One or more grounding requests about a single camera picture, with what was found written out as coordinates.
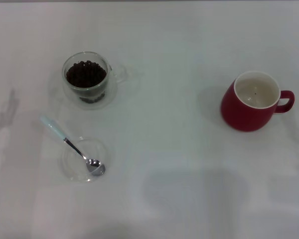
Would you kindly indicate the red mug white inside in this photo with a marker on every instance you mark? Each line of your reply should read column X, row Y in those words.
column 239, row 117

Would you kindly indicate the dark coffee beans heap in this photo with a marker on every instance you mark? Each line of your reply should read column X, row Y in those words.
column 86, row 74

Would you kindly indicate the small clear glass dish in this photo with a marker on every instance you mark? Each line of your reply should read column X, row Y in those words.
column 72, row 161

